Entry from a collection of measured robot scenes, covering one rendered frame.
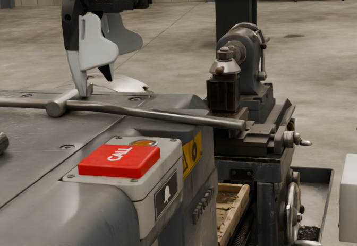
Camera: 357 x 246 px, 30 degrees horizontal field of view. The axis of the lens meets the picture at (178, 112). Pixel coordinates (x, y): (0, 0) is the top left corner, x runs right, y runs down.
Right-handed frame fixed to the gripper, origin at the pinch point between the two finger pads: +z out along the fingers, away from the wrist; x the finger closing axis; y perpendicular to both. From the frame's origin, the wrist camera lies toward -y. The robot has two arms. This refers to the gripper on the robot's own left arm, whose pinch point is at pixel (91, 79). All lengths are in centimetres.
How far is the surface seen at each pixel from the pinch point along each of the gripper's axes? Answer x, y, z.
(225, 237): 43, 6, 40
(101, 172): -21.1, 9.8, 3.7
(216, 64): 88, -6, 15
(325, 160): 348, 3, 130
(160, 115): -3.2, 9.6, 3.3
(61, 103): -2.5, -3.0, 2.4
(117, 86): 25.1, -7.0, 6.7
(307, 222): 130, 13, 76
